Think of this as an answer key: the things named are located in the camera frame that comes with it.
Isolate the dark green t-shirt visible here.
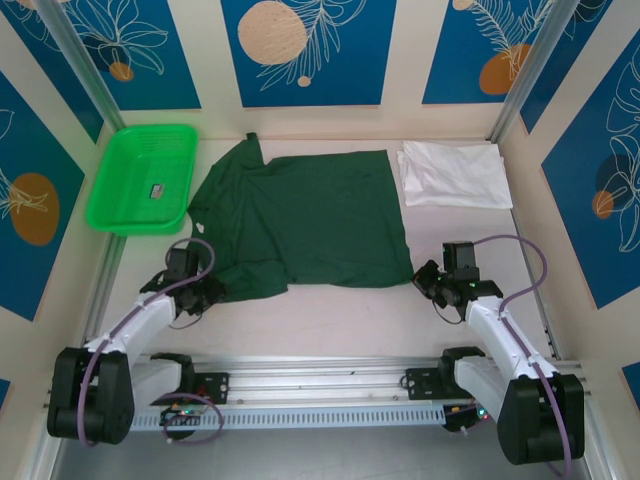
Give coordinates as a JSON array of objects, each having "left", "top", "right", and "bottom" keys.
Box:
[{"left": 187, "top": 132, "right": 415, "bottom": 305}]

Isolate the folded white t-shirt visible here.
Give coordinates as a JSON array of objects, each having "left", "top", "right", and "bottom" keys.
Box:
[{"left": 396, "top": 139, "right": 515, "bottom": 211}]

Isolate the green plastic basket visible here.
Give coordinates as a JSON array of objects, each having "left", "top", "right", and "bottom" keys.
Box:
[{"left": 84, "top": 123, "right": 200, "bottom": 236}]

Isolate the thin black right gripper wire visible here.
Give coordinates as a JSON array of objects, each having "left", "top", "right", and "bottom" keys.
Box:
[{"left": 431, "top": 298, "right": 467, "bottom": 326}]

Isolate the thin black gripper wire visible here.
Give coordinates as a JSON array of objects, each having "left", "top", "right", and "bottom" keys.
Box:
[
  {"left": 431, "top": 298, "right": 467, "bottom": 326},
  {"left": 168, "top": 308, "right": 205, "bottom": 330}
]

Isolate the thin black left gripper wire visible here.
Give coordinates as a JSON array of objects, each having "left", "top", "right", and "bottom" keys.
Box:
[{"left": 168, "top": 308, "right": 205, "bottom": 330}]

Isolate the aluminium side rail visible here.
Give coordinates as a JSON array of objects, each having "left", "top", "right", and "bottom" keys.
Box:
[
  {"left": 509, "top": 207, "right": 564, "bottom": 362},
  {"left": 74, "top": 232, "right": 127, "bottom": 354}
]

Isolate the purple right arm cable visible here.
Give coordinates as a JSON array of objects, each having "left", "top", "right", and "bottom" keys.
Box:
[{"left": 472, "top": 233, "right": 576, "bottom": 479}]

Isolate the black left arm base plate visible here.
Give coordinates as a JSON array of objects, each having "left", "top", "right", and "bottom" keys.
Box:
[{"left": 192, "top": 372, "right": 231, "bottom": 404}]

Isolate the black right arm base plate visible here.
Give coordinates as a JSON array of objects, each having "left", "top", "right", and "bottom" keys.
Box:
[{"left": 405, "top": 367, "right": 451, "bottom": 401}]

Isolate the blue floral wall panel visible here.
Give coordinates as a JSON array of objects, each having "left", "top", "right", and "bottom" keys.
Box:
[
  {"left": 541, "top": 47, "right": 640, "bottom": 310},
  {"left": 519, "top": 0, "right": 640, "bottom": 135},
  {"left": 221, "top": 0, "right": 398, "bottom": 109},
  {"left": 0, "top": 69, "right": 87, "bottom": 324},
  {"left": 421, "top": 0, "right": 557, "bottom": 106},
  {"left": 62, "top": 0, "right": 202, "bottom": 112},
  {"left": 0, "top": 0, "right": 105, "bottom": 146}
]

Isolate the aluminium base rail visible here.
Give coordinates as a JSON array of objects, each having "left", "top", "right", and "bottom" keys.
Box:
[{"left": 47, "top": 352, "right": 591, "bottom": 407}]

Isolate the white slotted cable duct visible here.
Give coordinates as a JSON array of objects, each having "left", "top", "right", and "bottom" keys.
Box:
[{"left": 132, "top": 404, "right": 446, "bottom": 432}]

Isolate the aluminium frame post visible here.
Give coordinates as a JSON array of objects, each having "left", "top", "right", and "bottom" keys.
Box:
[
  {"left": 37, "top": 0, "right": 126, "bottom": 134},
  {"left": 487, "top": 0, "right": 574, "bottom": 144}
]

